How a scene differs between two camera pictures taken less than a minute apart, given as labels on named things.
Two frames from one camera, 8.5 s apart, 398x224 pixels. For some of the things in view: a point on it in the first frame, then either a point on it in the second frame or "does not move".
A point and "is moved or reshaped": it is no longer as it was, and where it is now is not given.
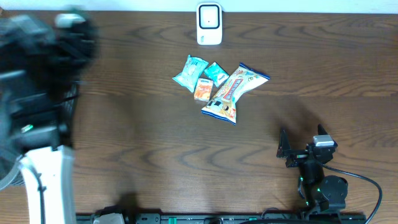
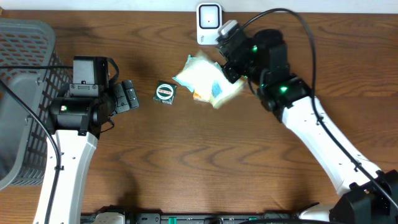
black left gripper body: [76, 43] → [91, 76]
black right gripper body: [296, 160] → [240, 65]
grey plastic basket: [33, 117] does not move
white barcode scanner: [209, 23] does not move
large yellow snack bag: [222, 103] is moved or reshaped
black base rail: [231, 218] does not move
